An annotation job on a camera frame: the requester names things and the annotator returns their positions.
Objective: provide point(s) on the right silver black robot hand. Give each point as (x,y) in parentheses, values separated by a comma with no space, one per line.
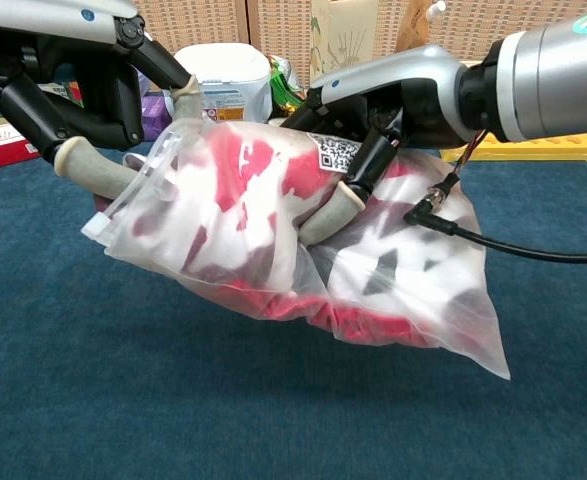
(403,75)

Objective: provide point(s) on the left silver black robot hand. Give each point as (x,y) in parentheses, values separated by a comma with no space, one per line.
(48,30)

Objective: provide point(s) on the red white black printed garment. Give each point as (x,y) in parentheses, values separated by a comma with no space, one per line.
(303,175)

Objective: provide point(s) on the clear bag with red-white clothing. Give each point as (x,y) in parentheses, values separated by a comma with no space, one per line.
(478,330)

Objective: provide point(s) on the green snack packet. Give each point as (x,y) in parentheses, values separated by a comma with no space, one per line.
(285,85)

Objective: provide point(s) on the brown spouted stand-up pouch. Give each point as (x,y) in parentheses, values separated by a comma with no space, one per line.
(415,25)

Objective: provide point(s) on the tall cream orange diffuser box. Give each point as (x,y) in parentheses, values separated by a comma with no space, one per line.
(343,40)

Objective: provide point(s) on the small purple box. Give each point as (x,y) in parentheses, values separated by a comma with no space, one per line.
(155,112)

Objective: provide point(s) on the woven folding screen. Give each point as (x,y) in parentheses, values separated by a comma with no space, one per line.
(198,20)

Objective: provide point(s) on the yellow tray with round holes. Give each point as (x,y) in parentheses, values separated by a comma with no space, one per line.
(548,150)

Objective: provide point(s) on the white lidded wipes container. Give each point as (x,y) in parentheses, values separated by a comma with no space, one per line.
(233,70)

